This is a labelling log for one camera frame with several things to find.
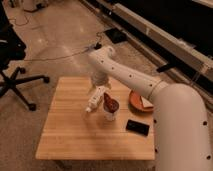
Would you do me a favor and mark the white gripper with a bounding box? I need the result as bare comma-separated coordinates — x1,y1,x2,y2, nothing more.
90,72,111,94

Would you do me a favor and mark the white plastic bottle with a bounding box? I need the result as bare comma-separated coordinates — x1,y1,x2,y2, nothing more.
86,86,107,113

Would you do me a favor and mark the white cup with brown contents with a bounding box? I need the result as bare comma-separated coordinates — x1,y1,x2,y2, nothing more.
103,93,119,121

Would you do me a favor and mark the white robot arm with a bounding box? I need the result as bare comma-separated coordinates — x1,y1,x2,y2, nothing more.
89,46,213,171

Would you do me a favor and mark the black power adapter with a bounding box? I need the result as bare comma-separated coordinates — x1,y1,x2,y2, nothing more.
94,42,102,50

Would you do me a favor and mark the black floor mat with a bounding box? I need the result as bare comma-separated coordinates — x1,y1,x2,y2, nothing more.
105,28,127,44

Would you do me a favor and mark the black smartphone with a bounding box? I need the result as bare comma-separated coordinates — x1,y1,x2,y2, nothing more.
126,120,150,136

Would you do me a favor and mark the wooden table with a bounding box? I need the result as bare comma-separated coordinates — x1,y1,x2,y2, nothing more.
36,77,155,160

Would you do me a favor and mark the black office chair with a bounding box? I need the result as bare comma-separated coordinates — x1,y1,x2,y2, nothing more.
0,0,50,111

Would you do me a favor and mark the floor cable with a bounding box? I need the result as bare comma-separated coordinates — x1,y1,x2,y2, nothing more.
19,30,108,63

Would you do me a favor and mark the long metal rail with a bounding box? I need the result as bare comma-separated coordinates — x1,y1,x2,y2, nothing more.
85,0,213,95

